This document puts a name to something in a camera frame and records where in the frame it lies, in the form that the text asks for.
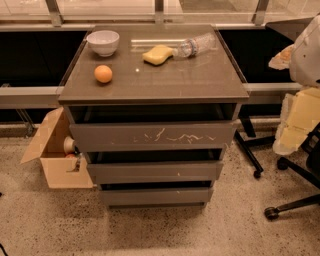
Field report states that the white bowl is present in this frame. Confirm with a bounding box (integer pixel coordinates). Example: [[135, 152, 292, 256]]
[[86, 30, 120, 57]]

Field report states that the metal window rail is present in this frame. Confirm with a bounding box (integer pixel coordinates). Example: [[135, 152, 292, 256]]
[[0, 86, 63, 109]]

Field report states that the black office chair base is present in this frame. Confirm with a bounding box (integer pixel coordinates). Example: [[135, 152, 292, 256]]
[[234, 116, 320, 222]]

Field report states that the grey drawer cabinet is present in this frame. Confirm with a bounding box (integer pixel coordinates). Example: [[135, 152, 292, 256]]
[[58, 23, 250, 211]]

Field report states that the yellow sponge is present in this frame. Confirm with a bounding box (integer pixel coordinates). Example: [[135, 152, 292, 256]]
[[142, 45, 173, 65]]

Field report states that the grey bottom drawer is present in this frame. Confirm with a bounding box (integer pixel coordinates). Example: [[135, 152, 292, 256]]
[[100, 188, 213, 206]]

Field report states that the grey middle drawer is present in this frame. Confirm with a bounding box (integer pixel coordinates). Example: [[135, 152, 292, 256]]
[[87, 161, 223, 184]]

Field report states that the white item in box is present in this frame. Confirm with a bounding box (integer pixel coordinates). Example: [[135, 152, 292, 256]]
[[63, 136, 75, 154]]

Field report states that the grey drawer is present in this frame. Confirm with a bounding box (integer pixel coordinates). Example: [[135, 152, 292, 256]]
[[70, 122, 235, 152], [100, 188, 213, 206], [87, 161, 223, 184]]

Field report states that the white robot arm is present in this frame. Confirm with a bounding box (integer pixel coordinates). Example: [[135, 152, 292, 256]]
[[269, 15, 320, 155]]

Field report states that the clear plastic water bottle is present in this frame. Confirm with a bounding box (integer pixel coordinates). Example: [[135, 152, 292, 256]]
[[172, 33, 216, 58]]

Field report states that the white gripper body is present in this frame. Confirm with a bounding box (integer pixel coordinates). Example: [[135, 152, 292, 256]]
[[273, 87, 320, 155]]

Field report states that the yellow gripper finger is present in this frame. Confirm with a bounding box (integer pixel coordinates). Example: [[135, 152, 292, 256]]
[[268, 45, 294, 70]]

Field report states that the cardboard box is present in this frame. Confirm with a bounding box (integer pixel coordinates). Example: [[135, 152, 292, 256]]
[[21, 107, 93, 189]]

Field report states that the grey top drawer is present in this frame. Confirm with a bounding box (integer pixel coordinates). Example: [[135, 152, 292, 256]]
[[70, 122, 235, 152]]

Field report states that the orange fruit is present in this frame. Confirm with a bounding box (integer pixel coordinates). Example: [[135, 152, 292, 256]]
[[94, 65, 113, 83]]

